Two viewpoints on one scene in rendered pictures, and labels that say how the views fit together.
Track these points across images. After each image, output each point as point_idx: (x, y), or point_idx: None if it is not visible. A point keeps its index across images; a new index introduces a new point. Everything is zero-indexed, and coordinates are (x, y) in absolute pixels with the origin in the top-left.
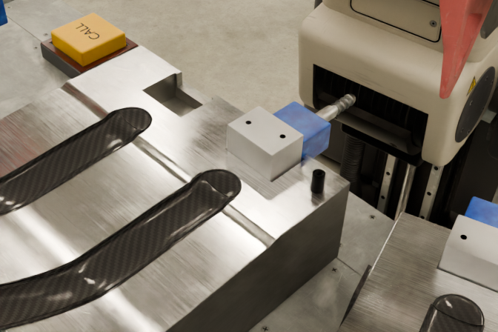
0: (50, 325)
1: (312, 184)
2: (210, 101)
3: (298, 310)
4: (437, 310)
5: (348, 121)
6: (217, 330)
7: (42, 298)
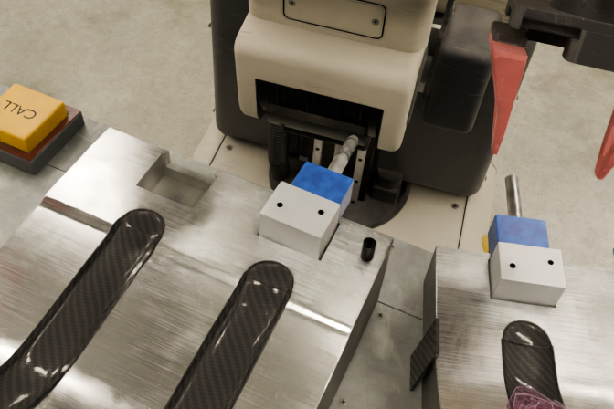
0: None
1: (364, 255)
2: (216, 179)
3: (365, 370)
4: (507, 341)
5: (300, 127)
6: None
7: None
